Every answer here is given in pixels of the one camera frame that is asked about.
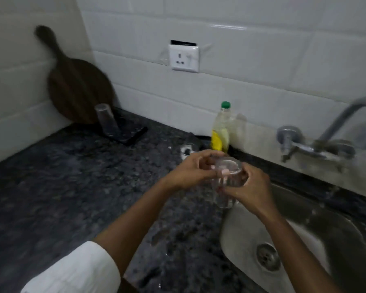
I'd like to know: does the person's left hand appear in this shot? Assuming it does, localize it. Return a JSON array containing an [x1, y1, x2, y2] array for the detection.
[[163, 149, 226, 192]]

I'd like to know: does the person's right hand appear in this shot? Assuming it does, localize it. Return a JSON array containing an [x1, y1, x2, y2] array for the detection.
[[222, 161, 278, 220]]

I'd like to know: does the black tray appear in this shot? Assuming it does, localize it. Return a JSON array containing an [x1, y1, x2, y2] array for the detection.
[[73, 106, 149, 147]]

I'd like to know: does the chrome wall faucet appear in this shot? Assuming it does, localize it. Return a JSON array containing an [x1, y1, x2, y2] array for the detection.
[[276, 96, 366, 173]]

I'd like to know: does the person's right forearm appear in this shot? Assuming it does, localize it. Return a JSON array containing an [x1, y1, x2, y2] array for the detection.
[[257, 209, 342, 293]]

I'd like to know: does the person's left forearm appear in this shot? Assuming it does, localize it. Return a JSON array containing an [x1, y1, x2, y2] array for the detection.
[[92, 179, 183, 277]]

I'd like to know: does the black frying pan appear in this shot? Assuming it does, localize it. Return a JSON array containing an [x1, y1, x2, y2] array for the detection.
[[170, 132, 213, 153]]

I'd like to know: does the stainless steel sink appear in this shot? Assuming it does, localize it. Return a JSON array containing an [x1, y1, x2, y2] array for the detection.
[[219, 183, 366, 293]]

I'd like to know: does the green capped oil bottle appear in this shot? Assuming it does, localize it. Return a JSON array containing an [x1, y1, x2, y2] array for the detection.
[[210, 101, 232, 155]]

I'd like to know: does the metal sink drain strainer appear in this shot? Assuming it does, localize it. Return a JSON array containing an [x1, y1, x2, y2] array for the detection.
[[255, 242, 282, 272]]

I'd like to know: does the round wooden cutting board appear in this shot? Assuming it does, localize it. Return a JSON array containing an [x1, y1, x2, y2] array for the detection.
[[34, 25, 116, 125]]

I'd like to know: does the white shirt sleeve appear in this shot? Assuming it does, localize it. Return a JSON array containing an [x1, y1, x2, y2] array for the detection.
[[20, 241, 122, 293]]

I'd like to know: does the white wall socket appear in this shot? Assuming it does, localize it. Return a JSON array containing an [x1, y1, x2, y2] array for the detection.
[[168, 40, 200, 74]]

